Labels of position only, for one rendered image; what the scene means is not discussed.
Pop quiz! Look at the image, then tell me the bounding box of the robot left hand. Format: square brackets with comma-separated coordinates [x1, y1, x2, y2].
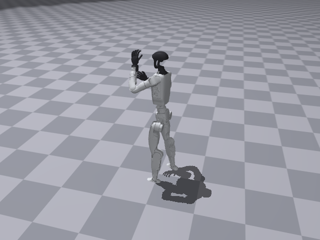
[131, 49, 143, 72]

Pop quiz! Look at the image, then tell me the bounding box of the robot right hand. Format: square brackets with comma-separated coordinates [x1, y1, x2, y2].
[136, 71, 149, 81]

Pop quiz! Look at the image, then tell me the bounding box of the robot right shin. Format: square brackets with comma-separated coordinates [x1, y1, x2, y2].
[165, 137, 176, 167]

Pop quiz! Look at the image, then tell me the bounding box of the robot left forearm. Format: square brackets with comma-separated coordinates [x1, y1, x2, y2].
[128, 66, 138, 91]

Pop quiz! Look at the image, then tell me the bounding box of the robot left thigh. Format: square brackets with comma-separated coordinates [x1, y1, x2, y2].
[148, 118, 165, 158]

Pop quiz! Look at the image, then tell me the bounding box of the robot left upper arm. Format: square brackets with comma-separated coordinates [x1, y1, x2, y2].
[130, 76, 161, 94]

